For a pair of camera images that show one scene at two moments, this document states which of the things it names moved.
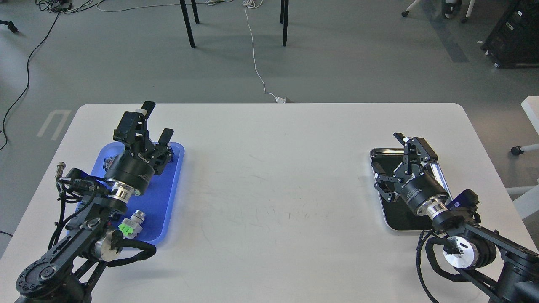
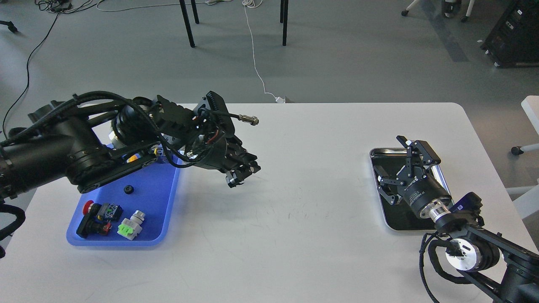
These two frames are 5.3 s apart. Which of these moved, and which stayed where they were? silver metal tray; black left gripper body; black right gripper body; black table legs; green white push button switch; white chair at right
Moved: black left gripper body
Stayed: black right gripper body; silver metal tray; black table legs; white chair at right; green white push button switch
